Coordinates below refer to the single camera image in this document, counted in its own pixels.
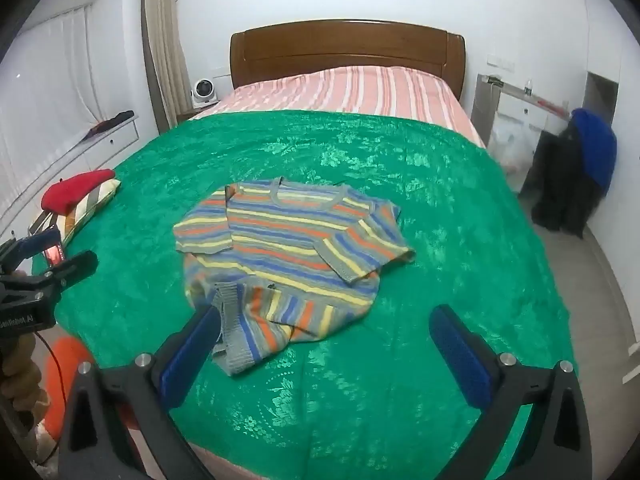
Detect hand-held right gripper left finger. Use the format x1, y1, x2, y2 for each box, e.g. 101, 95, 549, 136
59, 304, 223, 480

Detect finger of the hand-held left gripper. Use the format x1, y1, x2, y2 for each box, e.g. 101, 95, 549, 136
0, 227, 63, 275
27, 251, 99, 295

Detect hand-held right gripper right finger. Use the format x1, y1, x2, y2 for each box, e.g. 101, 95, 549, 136
429, 304, 593, 480

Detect striped knit sweater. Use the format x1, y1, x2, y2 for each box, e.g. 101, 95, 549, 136
172, 177, 417, 377

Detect black clothes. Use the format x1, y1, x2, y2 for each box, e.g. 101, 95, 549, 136
531, 120, 603, 240

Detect red hat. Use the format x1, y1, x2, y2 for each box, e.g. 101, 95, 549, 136
41, 170, 117, 211

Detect orange cloth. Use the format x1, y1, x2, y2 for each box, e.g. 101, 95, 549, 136
44, 337, 97, 441

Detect long black object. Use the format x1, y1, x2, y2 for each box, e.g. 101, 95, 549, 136
85, 110, 136, 141

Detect green blanket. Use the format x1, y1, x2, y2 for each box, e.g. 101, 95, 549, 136
30, 110, 578, 480

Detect small white fan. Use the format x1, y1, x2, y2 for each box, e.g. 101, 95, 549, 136
190, 78, 219, 107

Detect clear plastic bag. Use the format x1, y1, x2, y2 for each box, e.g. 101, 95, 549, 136
487, 120, 541, 173

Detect beige curtain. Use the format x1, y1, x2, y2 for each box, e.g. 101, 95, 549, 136
141, 0, 193, 133

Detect blue jacket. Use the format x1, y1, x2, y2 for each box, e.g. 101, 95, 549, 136
571, 108, 617, 196

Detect white desk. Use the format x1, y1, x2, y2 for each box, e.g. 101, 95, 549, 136
470, 74, 571, 136

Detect pink striped bed sheet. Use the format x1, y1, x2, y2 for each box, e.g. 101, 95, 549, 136
190, 66, 487, 148

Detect wooden headboard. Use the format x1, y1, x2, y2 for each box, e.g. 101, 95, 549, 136
230, 19, 467, 106

